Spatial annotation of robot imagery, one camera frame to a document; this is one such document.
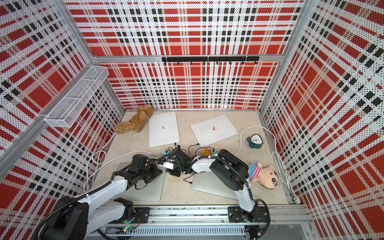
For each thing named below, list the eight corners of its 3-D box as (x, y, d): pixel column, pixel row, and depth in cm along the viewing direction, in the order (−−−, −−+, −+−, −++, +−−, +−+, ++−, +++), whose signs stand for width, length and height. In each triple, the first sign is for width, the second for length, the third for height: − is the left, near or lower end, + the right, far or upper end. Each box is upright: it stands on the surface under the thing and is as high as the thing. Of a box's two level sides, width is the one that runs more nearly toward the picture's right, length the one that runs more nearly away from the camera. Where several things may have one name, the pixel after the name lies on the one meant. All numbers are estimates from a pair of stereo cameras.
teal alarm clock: (249, 148, 100) (250, 144, 96) (246, 137, 105) (248, 134, 102) (261, 148, 100) (263, 144, 96) (258, 137, 105) (260, 134, 102)
